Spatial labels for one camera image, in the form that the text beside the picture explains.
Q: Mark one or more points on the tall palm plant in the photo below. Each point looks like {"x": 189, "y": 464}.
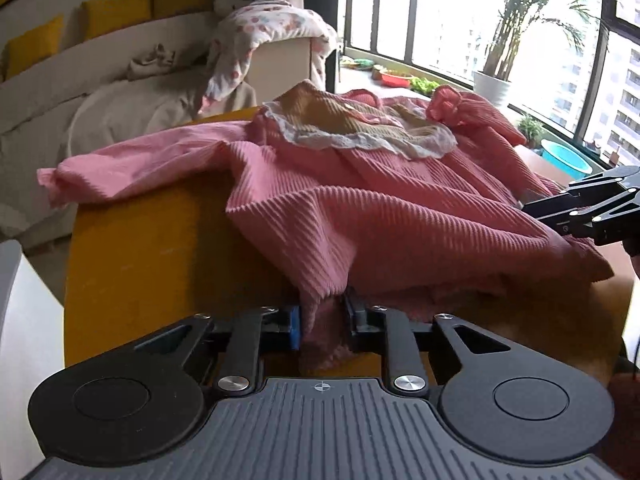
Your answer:
{"x": 520, "y": 10}

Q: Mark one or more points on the green leafy plant tray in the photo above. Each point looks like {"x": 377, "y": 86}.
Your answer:
{"x": 425, "y": 85}

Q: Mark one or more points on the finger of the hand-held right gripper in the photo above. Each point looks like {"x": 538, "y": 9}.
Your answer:
{"x": 590, "y": 215}
{"x": 610, "y": 180}

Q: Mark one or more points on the pink ribbed garment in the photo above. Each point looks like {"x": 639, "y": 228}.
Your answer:
{"x": 400, "y": 200}

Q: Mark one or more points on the green and yellow bowls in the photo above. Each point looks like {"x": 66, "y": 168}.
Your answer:
{"x": 357, "y": 63}

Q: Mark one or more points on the small potted plant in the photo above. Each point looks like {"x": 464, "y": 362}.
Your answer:
{"x": 531, "y": 130}

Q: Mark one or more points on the white plant pot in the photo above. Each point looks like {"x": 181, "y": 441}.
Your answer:
{"x": 492, "y": 90}

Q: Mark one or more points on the beige throw blanket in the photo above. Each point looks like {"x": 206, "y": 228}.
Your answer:
{"x": 140, "y": 105}

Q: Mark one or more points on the floral print blanket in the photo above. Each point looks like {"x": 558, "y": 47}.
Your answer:
{"x": 260, "y": 25}

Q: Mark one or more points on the crumpled beige cloth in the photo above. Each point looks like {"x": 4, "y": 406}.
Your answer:
{"x": 152, "y": 62}

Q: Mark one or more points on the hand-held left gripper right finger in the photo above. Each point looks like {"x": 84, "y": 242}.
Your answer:
{"x": 356, "y": 317}

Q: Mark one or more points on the red plastic basin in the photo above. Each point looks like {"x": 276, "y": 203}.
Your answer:
{"x": 396, "y": 79}

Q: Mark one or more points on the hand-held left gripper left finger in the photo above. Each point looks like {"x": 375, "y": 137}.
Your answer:
{"x": 295, "y": 327}

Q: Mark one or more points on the teal plastic basin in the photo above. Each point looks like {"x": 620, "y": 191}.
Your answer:
{"x": 565, "y": 157}

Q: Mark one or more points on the beige sofa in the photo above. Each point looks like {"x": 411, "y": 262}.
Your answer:
{"x": 100, "y": 60}

